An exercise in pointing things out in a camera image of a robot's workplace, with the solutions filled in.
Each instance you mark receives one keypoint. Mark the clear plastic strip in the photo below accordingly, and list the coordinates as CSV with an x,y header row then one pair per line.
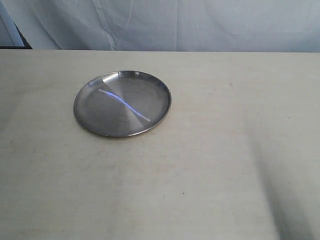
x,y
134,111

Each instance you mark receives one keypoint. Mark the round silver metal plate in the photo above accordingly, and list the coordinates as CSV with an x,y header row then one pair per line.
x,y
122,104

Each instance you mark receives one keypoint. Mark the white backdrop curtain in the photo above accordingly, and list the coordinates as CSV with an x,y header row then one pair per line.
x,y
169,25

